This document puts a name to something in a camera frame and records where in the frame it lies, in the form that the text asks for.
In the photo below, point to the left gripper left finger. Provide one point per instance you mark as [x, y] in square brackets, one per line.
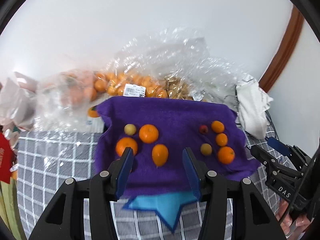
[124, 167]

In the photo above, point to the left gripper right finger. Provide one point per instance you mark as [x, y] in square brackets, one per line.
[191, 168]

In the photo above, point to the yellow-green small fruit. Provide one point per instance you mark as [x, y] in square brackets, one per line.
[130, 129]
[206, 149]

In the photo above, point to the round orange kumquat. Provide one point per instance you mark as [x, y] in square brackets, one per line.
[124, 143]

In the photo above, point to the large orange with stem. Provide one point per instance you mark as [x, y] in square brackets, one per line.
[225, 155]

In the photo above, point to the small orange kumquat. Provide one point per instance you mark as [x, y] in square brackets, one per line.
[221, 139]
[217, 127]

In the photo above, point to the oval orange kumquat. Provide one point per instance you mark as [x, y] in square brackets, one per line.
[160, 154]

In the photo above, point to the small red cherry tomato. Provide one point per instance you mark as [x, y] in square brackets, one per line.
[203, 129]

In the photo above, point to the large orange mandarin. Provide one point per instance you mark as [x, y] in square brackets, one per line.
[148, 133]

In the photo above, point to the person's right hand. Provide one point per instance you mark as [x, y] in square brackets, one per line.
[301, 222]

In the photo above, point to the purple towel tray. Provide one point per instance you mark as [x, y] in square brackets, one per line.
[178, 123]

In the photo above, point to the grey checked tablecloth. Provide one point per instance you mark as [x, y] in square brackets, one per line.
[46, 159]

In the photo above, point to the white crumpled cloth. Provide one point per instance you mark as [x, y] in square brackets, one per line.
[253, 104]

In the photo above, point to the clear bag of tangerines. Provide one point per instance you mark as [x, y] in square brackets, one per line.
[65, 102]

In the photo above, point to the clear bag of kumquats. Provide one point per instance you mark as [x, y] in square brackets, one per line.
[174, 64]

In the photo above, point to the red paper bag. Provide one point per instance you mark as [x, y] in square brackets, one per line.
[6, 159]

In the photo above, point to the white plastic bag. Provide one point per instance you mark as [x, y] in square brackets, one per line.
[18, 101]

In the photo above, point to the brown wooden door frame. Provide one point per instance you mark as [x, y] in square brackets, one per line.
[285, 50]

